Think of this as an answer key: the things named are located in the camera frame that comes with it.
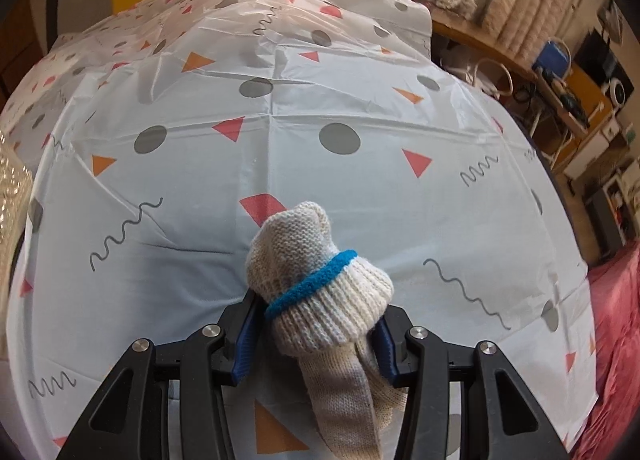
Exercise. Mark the wooden tv cabinet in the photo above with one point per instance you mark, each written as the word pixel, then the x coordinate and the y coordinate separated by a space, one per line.
pixel 595 134

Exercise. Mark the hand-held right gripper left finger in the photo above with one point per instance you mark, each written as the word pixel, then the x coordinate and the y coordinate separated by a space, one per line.
pixel 245 340

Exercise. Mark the blue folding chair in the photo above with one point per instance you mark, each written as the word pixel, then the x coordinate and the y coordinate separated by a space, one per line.
pixel 552 57

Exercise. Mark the wooden desk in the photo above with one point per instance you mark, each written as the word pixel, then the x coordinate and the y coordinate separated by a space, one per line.
pixel 480 37

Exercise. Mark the black television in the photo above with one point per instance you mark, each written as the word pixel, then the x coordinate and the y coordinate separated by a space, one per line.
pixel 595 54

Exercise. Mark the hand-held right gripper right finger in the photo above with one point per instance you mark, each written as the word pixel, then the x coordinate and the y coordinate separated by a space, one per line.
pixel 387 355

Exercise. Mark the ornate gold tissue box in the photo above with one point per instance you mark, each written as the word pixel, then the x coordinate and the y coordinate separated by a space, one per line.
pixel 12 190

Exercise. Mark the white round fan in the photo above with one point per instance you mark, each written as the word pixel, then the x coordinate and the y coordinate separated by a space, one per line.
pixel 616 90

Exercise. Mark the white knit sock blue stripe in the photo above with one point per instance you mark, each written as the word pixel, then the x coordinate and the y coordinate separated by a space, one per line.
pixel 325 300

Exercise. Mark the round tray with tools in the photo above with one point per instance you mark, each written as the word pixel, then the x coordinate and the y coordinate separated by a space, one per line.
pixel 567 99

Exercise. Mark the pink ruffled blanket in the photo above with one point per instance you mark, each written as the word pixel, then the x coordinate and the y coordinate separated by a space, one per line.
pixel 615 340

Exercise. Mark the white tote bag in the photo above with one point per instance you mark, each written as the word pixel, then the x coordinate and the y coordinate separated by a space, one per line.
pixel 470 69

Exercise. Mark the white low shelf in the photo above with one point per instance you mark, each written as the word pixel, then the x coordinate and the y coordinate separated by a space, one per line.
pixel 610 220

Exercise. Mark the hanging beige bags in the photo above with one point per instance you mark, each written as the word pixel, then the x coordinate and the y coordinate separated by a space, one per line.
pixel 611 22

